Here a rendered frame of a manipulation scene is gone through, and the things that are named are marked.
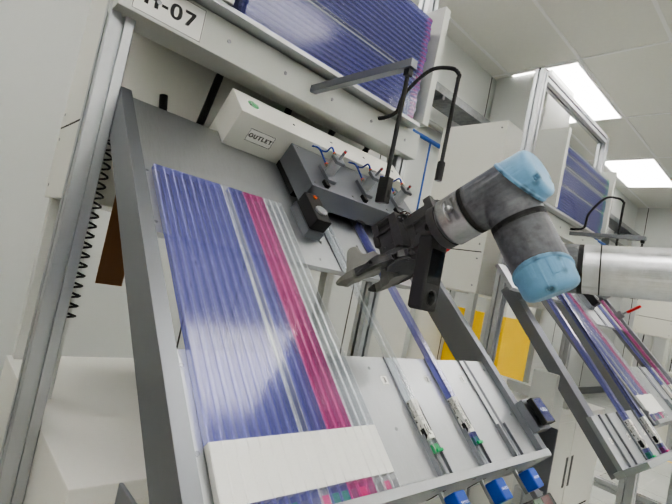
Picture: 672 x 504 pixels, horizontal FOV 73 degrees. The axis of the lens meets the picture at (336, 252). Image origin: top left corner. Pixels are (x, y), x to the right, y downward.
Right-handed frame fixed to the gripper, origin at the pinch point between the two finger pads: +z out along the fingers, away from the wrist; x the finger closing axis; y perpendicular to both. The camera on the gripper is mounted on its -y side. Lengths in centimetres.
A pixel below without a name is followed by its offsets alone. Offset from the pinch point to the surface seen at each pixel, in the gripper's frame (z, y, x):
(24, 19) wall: 103, 157, 43
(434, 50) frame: -18, 65, -31
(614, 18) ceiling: -60, 206, -249
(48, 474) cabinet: 33, -21, 38
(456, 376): -3.5, -16.6, -17.4
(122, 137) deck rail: 7.6, 23.4, 38.0
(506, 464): -9.9, -31.8, -13.2
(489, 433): -6.3, -27.0, -17.6
